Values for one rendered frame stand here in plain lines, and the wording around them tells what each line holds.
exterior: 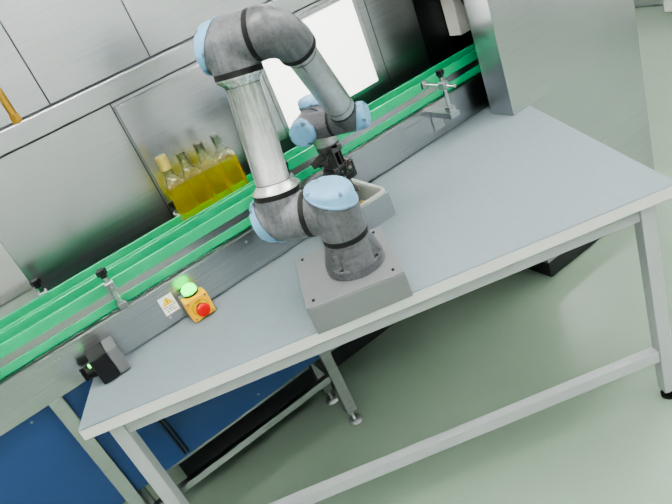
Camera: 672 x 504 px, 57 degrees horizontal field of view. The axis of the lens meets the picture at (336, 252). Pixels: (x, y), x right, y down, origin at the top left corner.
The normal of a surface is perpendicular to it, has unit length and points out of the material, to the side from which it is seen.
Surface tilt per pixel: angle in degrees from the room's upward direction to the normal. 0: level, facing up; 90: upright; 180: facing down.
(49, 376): 90
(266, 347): 0
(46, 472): 90
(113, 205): 90
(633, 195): 0
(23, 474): 90
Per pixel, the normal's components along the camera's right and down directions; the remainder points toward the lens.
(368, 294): 0.17, 0.44
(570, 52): 0.51, 0.25
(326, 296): -0.32, -0.81
